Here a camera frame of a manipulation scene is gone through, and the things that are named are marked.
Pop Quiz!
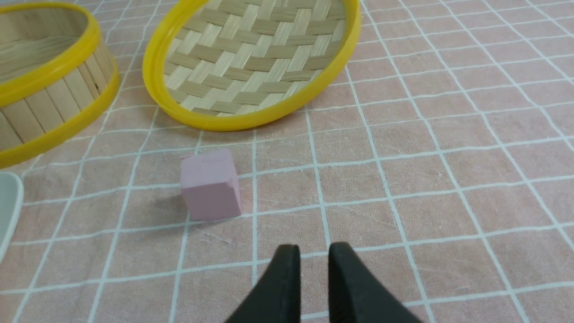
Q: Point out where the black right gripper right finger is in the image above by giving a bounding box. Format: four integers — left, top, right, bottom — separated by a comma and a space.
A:
328, 242, 421, 323

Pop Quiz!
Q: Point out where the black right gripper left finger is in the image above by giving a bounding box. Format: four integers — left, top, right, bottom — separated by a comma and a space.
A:
226, 244, 301, 323

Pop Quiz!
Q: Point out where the white square plate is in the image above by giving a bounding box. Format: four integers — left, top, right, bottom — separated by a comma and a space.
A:
0, 171, 24, 261

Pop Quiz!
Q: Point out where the pink cube block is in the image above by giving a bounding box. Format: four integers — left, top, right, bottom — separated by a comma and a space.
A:
180, 149, 242, 222

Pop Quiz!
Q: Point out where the pink grid tablecloth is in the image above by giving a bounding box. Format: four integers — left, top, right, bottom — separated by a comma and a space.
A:
1, 0, 574, 323

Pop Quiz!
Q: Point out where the yellow rimmed woven steamer lid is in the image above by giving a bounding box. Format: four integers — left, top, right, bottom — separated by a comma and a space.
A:
142, 0, 361, 131

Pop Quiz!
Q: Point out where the yellow rimmed bamboo steamer basket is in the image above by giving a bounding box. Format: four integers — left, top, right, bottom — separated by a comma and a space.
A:
0, 2, 120, 168

